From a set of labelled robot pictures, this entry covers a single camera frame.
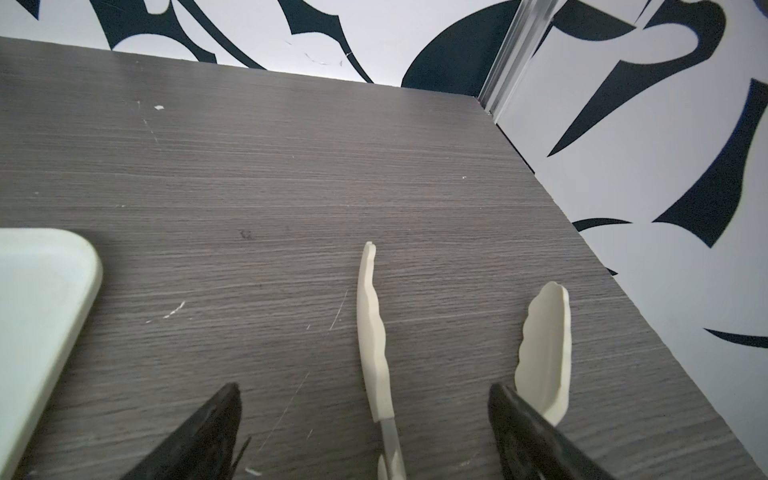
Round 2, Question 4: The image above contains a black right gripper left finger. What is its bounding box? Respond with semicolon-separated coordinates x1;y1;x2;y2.
123;383;242;479

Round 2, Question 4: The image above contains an aluminium cage frame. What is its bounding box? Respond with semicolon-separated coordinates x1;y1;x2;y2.
478;0;559;124

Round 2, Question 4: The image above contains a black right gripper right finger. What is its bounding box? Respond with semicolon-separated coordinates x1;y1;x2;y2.
488;383;612;480

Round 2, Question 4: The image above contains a white rectangular tray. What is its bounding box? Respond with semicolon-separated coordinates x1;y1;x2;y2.
1;228;103;479

